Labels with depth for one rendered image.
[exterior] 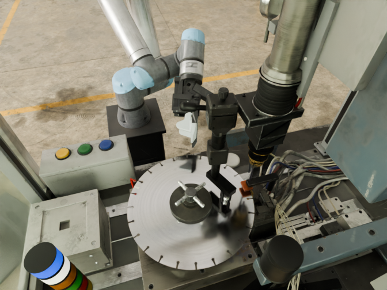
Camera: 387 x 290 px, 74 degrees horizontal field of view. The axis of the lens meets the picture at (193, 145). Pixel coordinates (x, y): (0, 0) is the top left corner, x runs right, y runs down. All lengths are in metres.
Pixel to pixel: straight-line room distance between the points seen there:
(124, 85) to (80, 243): 0.60
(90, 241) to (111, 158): 0.28
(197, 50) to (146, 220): 0.51
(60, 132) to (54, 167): 1.56
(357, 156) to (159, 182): 0.49
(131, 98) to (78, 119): 1.48
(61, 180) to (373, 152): 0.85
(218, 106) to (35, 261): 0.38
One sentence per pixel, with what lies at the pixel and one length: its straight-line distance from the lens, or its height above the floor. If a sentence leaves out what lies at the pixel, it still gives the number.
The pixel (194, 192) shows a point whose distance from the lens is 0.65.
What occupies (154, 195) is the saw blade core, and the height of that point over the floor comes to 0.95.
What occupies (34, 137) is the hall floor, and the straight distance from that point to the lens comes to 2.54.
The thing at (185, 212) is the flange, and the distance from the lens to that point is 0.67.
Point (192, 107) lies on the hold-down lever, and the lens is 0.53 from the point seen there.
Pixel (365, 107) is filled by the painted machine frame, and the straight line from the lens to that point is 0.42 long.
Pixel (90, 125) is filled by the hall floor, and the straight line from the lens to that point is 2.44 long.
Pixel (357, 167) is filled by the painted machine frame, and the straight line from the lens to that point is 0.45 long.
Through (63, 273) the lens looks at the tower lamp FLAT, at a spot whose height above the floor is 1.11.
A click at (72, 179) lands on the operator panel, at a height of 0.84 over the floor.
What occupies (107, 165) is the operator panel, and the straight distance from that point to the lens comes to 0.91.
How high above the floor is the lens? 1.55
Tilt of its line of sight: 47 degrees down
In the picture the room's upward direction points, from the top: straight up
